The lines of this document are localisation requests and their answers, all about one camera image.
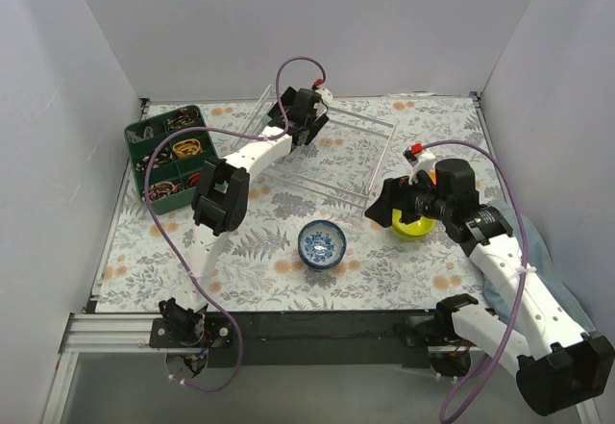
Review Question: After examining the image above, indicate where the lime green bowl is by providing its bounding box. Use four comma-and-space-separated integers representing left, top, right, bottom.
392, 210, 435, 241

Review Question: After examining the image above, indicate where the blue patterned white bowl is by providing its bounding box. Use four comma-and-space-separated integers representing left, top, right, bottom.
297, 220, 347, 270

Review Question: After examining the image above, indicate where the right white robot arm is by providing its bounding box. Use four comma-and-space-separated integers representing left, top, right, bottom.
365, 154, 614, 416

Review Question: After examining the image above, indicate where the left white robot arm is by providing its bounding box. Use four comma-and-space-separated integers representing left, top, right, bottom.
159, 79, 333, 347

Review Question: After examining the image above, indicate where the blue cloth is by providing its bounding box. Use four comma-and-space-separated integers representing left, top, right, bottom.
483, 215, 596, 333

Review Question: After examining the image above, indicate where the green compartment organizer tray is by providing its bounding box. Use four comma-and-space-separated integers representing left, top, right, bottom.
124, 105, 217, 215

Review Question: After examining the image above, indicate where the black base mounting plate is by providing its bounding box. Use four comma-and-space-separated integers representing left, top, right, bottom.
148, 312, 477, 377

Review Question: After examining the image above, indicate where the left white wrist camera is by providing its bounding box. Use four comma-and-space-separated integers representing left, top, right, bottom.
311, 79, 333, 106

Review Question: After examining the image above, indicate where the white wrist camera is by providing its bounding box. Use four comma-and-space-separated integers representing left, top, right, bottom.
404, 143, 436, 184
311, 79, 333, 106

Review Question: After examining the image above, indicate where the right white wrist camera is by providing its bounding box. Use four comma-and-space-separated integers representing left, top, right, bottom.
404, 143, 436, 184

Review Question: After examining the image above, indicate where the white wire dish rack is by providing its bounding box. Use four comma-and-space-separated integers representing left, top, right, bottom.
248, 101, 397, 219

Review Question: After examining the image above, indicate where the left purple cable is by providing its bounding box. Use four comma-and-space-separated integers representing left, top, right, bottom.
142, 56, 329, 392

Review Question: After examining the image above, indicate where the purple cable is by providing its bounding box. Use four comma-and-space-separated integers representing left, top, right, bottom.
406, 138, 529, 424
142, 56, 329, 392

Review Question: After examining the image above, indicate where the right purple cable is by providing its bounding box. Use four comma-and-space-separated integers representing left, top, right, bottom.
406, 138, 529, 424

